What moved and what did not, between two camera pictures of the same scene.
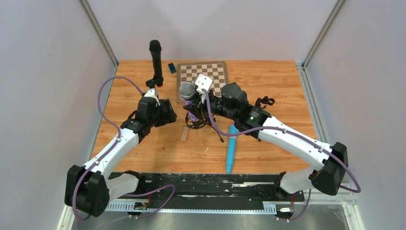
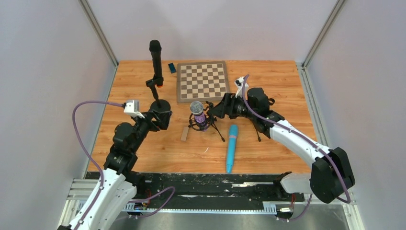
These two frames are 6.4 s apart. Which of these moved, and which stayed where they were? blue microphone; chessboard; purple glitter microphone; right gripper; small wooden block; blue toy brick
Moved: right gripper; purple glitter microphone
Stayed: blue microphone; blue toy brick; small wooden block; chessboard
